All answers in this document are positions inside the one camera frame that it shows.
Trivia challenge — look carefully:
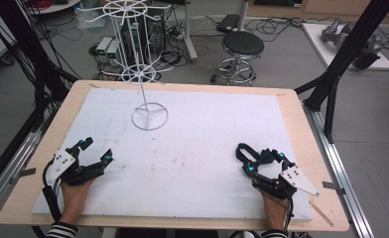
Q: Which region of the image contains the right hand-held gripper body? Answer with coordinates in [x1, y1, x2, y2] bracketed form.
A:
[251, 164, 321, 200]

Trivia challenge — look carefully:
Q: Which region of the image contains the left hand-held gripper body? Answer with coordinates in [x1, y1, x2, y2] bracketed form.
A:
[45, 148, 106, 186]

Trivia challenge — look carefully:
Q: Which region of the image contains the black loop strap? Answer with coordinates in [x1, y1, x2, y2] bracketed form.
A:
[234, 142, 278, 167]

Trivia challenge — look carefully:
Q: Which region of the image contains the person's left hand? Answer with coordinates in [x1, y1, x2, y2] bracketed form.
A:
[60, 178, 96, 223]

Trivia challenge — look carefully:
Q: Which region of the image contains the person's right hand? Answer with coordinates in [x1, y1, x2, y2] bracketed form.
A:
[261, 192, 290, 231]

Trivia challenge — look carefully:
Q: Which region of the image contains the grey metal table clip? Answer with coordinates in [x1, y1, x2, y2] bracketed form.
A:
[9, 167, 38, 185]
[322, 180, 346, 196]

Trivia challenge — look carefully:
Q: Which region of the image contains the thin wooden stick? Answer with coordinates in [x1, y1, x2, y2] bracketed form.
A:
[309, 199, 335, 228]

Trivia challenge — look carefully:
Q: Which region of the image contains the white foam mat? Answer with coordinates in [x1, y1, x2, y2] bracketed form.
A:
[31, 86, 316, 223]

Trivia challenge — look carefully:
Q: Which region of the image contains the grey power supply box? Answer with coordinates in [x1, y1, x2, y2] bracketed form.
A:
[94, 36, 113, 63]
[106, 39, 121, 66]

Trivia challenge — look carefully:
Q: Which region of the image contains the black round stool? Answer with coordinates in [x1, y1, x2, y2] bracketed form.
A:
[209, 30, 266, 87]

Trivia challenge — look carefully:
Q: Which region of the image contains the white floor board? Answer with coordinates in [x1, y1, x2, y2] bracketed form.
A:
[301, 22, 389, 72]

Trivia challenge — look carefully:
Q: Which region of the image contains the black computer tower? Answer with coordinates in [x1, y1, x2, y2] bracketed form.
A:
[120, 9, 167, 63]

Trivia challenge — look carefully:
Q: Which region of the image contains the grey robot part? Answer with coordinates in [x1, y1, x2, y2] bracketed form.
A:
[321, 17, 385, 71]

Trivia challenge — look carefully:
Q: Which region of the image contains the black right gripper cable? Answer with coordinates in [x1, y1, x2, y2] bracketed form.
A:
[252, 184, 296, 233]

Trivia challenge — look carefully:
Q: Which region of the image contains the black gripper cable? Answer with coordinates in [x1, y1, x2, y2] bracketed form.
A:
[252, 184, 296, 233]
[41, 158, 65, 223]

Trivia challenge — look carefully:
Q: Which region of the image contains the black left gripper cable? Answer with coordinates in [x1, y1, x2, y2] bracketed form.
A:
[41, 158, 65, 223]

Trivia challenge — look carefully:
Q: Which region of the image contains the aluminium rail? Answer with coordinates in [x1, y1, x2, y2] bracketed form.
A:
[0, 108, 52, 223]
[302, 100, 376, 238]

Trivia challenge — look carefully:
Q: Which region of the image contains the white wire display rack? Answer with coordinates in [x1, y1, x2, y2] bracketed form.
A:
[77, 0, 173, 132]

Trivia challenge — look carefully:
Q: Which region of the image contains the black metal frame stand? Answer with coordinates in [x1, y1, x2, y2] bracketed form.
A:
[294, 0, 389, 145]
[0, 0, 81, 133]

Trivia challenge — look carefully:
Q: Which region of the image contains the bundle of black floor cables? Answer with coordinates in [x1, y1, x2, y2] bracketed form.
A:
[205, 14, 389, 51]

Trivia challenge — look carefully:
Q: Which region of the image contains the grey table leg post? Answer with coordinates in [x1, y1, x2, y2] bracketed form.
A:
[182, 0, 199, 64]

